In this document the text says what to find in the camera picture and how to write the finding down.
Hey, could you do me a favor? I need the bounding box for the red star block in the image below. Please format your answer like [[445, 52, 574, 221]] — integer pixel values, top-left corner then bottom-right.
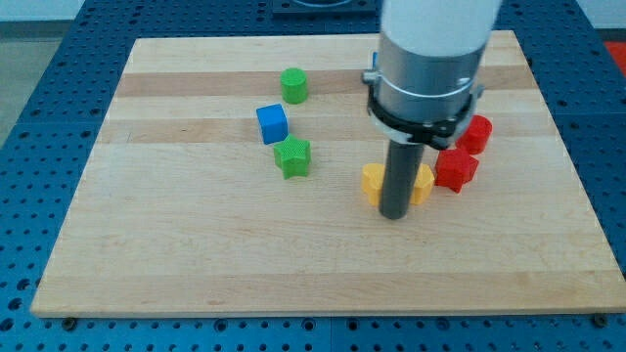
[[435, 149, 479, 194]]

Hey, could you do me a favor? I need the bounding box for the green star block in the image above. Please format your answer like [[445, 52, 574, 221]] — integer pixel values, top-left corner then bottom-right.
[[273, 134, 311, 179]]

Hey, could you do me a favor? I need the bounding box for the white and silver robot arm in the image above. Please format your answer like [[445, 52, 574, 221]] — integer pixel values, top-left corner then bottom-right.
[[362, 0, 502, 150]]

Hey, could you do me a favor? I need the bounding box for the green cylinder block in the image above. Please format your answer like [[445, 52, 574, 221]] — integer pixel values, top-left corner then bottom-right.
[[280, 67, 308, 105]]

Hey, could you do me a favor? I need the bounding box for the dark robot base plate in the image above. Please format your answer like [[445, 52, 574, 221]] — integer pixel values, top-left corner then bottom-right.
[[268, 0, 382, 20]]

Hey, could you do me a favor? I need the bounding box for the yellow heart block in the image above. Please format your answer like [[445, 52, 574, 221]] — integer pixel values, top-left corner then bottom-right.
[[361, 163, 435, 206]]

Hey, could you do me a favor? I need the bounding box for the blue cube block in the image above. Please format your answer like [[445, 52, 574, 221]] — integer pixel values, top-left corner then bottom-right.
[[256, 104, 289, 145]]

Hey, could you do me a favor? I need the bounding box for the dark grey cylindrical pointer rod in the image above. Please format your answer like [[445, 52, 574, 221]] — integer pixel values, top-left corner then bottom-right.
[[379, 141, 425, 220]]

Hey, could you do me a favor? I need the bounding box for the red cylinder block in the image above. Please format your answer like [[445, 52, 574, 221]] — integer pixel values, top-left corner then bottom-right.
[[456, 114, 493, 154]]

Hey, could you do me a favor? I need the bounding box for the wooden board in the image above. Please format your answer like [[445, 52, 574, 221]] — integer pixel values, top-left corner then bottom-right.
[[30, 30, 625, 318]]

